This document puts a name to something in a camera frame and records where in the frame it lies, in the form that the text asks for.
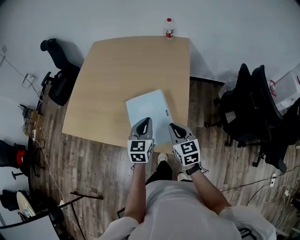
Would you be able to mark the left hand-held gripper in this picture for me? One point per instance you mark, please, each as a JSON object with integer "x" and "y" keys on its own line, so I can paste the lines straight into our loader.
{"x": 140, "y": 151}

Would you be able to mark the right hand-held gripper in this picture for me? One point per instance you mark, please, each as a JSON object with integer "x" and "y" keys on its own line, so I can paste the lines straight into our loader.
{"x": 187, "y": 151}

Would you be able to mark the person's left forearm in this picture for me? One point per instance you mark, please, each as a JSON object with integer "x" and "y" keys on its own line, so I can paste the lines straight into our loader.
{"x": 137, "y": 192}

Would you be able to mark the person's right forearm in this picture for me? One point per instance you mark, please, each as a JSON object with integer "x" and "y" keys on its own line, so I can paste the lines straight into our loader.
{"x": 208, "y": 194}

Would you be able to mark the person's left white shoe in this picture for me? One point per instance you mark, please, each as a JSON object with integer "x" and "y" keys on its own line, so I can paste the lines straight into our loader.
{"x": 162, "y": 158}

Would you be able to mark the person's white shoe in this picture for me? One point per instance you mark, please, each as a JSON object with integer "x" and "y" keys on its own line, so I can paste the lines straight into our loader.
{"x": 181, "y": 176}
{"x": 162, "y": 158}

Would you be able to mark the person's right white shoe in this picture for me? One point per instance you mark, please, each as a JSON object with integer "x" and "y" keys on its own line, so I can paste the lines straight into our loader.
{"x": 181, "y": 176}

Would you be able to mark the person's black trousers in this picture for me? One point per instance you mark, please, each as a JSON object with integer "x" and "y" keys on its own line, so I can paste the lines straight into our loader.
{"x": 161, "y": 172}

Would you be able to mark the wooden table with white legs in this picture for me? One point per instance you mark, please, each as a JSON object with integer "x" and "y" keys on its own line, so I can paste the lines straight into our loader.
{"x": 117, "y": 82}

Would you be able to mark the black office chair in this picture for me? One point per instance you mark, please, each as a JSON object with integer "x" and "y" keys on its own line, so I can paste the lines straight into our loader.
{"x": 236, "y": 112}
{"x": 62, "y": 79}
{"x": 9, "y": 154}
{"x": 281, "y": 136}

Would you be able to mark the person's white shirt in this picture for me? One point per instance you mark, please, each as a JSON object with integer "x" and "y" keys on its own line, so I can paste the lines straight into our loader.
{"x": 182, "y": 215}

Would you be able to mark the white power strip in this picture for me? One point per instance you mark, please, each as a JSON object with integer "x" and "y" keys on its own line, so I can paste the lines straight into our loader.
{"x": 62, "y": 204}
{"x": 34, "y": 134}
{"x": 273, "y": 179}

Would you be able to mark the clear bottle with red label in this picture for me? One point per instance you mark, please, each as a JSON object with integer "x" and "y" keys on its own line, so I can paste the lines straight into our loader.
{"x": 169, "y": 29}

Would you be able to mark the cardboard box with clutter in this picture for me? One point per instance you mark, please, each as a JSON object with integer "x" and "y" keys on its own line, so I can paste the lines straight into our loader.
{"x": 31, "y": 122}

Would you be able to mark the white water dispenser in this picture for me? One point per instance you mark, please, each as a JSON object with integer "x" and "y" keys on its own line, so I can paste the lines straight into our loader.
{"x": 288, "y": 89}

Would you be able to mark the black router with antennas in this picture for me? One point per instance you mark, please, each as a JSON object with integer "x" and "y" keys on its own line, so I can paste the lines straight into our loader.
{"x": 24, "y": 112}

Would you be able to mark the white charger plug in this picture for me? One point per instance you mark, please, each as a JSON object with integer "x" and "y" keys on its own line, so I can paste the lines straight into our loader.
{"x": 287, "y": 192}

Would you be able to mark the red cloth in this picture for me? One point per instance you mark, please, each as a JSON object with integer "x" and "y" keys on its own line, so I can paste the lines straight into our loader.
{"x": 21, "y": 157}

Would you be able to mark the beige oval board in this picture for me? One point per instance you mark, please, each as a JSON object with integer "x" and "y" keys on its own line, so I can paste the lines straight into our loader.
{"x": 25, "y": 204}

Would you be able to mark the black bag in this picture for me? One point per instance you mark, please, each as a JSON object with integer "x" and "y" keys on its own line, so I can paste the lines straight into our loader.
{"x": 8, "y": 200}

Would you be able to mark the black-framed whiteboard on stand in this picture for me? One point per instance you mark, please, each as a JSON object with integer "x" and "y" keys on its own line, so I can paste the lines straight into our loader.
{"x": 28, "y": 229}

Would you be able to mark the white wall box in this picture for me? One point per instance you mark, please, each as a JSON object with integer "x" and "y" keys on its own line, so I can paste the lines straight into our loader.
{"x": 28, "y": 80}

